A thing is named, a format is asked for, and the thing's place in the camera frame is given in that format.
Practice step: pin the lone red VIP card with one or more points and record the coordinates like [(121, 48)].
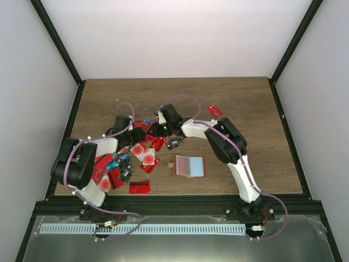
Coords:
[(215, 111)]

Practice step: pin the black VIP card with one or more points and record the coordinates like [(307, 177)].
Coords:
[(174, 143)]

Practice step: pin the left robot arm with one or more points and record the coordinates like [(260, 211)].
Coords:
[(74, 164)]

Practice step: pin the brown leather card holder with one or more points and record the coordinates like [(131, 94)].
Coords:
[(190, 167)]

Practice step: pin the black frame front beam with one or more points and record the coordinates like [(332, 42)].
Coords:
[(229, 206)]

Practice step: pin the red VIP card handled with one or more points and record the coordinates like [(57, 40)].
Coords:
[(158, 143)]

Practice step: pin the red card horizontal stripe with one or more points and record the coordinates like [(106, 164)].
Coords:
[(139, 187)]

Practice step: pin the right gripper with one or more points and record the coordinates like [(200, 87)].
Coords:
[(156, 131)]

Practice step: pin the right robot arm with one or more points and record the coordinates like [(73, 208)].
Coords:
[(227, 143)]

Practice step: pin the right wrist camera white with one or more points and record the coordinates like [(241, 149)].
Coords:
[(160, 117)]

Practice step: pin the white card red circle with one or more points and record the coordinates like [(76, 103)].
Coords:
[(148, 156)]

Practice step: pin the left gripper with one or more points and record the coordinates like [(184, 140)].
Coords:
[(140, 136)]

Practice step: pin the red card vertical stripe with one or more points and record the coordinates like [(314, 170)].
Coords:
[(182, 165)]

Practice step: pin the light blue slotted rail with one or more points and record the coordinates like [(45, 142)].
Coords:
[(146, 229)]

